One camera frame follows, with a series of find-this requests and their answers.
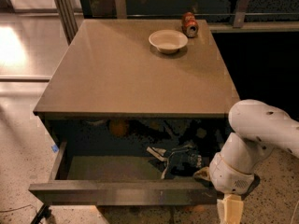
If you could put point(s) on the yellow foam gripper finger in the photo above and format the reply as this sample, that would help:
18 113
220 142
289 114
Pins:
230 209
202 174

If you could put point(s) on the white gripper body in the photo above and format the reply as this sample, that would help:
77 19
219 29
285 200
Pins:
228 178

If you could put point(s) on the drawer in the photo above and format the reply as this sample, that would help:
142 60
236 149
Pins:
91 177

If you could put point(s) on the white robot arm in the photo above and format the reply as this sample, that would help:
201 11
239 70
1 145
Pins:
258 129

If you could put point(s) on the grey drawer cabinet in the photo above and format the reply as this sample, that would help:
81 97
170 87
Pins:
111 71

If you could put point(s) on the orange fruit in drawer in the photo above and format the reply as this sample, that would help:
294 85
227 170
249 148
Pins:
118 127

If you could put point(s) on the white bowl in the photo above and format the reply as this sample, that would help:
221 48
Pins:
168 41

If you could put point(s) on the red soda can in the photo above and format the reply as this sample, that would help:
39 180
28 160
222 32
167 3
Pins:
189 25

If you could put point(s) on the metal railing post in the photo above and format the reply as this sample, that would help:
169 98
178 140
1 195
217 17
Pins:
67 18

